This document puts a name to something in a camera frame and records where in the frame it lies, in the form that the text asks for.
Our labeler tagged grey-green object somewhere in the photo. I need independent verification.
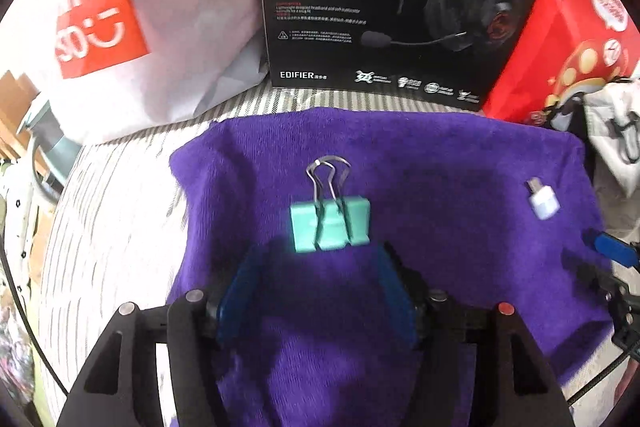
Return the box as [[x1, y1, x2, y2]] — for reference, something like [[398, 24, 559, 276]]
[[25, 99, 83, 188]]

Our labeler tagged white shopping bag red logo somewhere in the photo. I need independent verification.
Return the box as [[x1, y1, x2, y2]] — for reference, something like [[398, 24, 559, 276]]
[[2, 0, 273, 145]]

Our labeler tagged wooden furniture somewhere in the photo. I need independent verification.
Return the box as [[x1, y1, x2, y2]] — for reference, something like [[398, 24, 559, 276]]
[[0, 69, 46, 162]]

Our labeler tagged black cable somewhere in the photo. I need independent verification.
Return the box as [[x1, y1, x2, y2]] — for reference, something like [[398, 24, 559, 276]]
[[565, 342, 640, 419], [0, 237, 71, 398]]

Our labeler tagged floral cloth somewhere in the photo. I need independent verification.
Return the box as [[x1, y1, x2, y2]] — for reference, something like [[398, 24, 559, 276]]
[[0, 302, 38, 413]]

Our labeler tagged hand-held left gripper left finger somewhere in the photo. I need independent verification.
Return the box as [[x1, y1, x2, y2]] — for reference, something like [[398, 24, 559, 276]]
[[56, 244, 268, 427]]

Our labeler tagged green binder clip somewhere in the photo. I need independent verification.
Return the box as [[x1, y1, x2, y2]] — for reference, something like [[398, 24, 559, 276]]
[[289, 157, 372, 254]]

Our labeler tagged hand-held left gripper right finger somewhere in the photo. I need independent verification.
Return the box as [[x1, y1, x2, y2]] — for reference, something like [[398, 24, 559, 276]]
[[375, 242, 576, 427]]

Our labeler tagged small white adapter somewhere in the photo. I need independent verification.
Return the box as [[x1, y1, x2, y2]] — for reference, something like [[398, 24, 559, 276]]
[[525, 178, 561, 222]]

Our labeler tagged purple towel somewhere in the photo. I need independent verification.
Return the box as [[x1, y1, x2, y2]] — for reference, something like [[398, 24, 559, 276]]
[[167, 107, 618, 427]]

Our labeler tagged white dotted cloth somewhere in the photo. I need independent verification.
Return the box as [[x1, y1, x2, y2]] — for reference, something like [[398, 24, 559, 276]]
[[0, 157, 51, 290]]

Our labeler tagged red gift bag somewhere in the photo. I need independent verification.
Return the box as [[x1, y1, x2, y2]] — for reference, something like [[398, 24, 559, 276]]
[[482, 0, 640, 125]]

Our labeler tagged white backpack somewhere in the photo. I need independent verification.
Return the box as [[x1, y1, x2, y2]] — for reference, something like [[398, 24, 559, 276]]
[[582, 77, 640, 230]]

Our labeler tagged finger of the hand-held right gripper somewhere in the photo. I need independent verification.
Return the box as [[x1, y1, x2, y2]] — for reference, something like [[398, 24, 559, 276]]
[[581, 229, 640, 269], [575, 259, 640, 350]]

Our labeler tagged striped bed sheet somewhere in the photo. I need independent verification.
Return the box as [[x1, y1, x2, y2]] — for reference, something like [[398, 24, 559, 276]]
[[37, 84, 640, 427]]

